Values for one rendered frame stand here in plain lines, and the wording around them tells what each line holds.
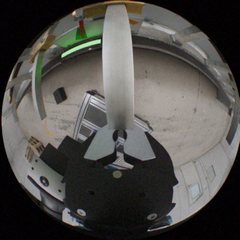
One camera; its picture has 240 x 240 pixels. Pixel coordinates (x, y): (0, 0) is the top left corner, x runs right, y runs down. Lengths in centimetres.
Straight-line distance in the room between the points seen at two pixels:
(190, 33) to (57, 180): 54
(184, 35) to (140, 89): 84
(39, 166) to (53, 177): 5
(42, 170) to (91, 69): 101
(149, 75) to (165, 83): 23
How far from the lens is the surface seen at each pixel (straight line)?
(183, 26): 56
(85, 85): 105
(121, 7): 17
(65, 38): 30
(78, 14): 19
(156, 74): 103
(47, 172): 27
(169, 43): 34
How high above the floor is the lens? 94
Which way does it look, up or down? 62 degrees down
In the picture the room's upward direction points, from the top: 178 degrees counter-clockwise
